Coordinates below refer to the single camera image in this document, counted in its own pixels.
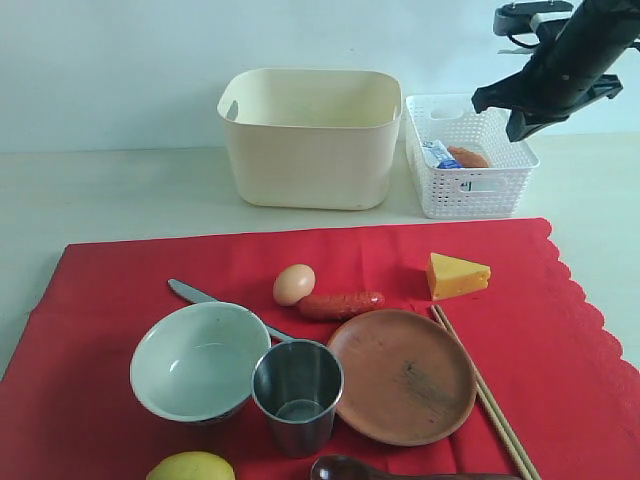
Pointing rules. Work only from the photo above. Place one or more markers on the wooden chopstick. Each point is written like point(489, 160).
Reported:
point(480, 395)
point(492, 395)

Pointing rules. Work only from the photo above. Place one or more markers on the fried chicken piece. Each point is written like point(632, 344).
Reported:
point(467, 158)

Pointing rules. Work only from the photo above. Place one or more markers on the white perforated plastic basket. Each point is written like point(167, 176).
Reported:
point(465, 193)

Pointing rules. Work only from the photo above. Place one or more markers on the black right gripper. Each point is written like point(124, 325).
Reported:
point(559, 74)

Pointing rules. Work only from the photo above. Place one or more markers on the wooden chopstick left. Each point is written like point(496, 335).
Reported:
point(480, 395)

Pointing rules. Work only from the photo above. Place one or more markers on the yellow cheese wedge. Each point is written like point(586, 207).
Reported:
point(450, 277)

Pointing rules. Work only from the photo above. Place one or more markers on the stainless steel cup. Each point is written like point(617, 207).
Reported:
point(297, 385)

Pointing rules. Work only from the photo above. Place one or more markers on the pale green ceramic bowl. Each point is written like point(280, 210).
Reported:
point(195, 365)

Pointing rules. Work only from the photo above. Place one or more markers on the cream plastic tub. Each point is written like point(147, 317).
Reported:
point(312, 138)

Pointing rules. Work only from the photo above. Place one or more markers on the brown egg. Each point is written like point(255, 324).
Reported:
point(293, 283)

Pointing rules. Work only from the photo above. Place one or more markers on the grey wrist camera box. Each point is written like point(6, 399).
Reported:
point(517, 18)

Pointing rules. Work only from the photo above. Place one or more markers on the red sausage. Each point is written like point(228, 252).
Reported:
point(340, 307)

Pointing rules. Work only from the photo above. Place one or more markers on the dark wooden spoon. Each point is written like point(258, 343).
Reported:
point(340, 467)

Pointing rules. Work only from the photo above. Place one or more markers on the blue white milk carton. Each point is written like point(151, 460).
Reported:
point(434, 155)

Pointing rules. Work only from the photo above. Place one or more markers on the metal table knife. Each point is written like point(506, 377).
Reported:
point(193, 295)

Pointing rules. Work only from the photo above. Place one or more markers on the red table cloth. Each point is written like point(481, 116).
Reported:
point(68, 412)

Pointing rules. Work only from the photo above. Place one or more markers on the brown wooden plate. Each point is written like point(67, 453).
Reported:
point(407, 380)

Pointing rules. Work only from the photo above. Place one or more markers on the yellow lemon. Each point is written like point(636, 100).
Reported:
point(192, 465)

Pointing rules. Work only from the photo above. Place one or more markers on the wooden chopstick right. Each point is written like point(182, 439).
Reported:
point(492, 395)

